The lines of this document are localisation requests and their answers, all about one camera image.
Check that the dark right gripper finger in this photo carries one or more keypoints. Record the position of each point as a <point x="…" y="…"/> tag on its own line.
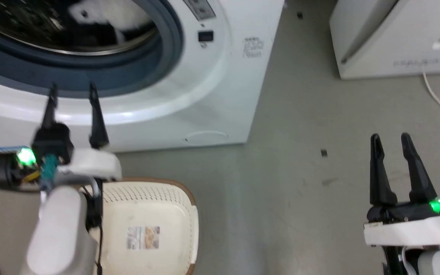
<point x="379" y="175"/>
<point x="416" y="172"/>

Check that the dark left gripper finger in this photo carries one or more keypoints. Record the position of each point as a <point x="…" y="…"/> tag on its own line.
<point x="49" y="110"/>
<point x="97" y="122"/>

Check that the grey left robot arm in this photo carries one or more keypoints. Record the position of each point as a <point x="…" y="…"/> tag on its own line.
<point x="61" y="233"/>

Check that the white front-load washing machine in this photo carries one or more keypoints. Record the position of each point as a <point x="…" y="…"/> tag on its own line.
<point x="212" y="95"/>

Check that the white cloth in drum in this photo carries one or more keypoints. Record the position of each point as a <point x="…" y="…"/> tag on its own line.
<point x="128" y="17"/>

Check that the cream plastic laundry basket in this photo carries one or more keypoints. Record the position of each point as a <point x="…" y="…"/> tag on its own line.
<point x="147" y="206"/>

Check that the white box appliance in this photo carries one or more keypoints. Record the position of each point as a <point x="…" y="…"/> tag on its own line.
<point x="392" y="38"/>

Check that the grey rubber door seal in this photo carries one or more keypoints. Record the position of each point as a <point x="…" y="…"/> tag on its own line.
<point x="128" y="72"/>

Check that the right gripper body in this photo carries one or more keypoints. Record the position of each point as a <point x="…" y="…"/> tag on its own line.
<point x="411" y="229"/>

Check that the printed sticker label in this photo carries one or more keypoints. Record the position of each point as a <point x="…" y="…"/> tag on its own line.
<point x="143" y="237"/>

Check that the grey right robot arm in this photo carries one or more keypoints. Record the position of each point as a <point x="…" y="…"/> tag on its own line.
<point x="434" y="261"/>

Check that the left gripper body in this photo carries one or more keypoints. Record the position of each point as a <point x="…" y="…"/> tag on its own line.
<point x="86" y="164"/>

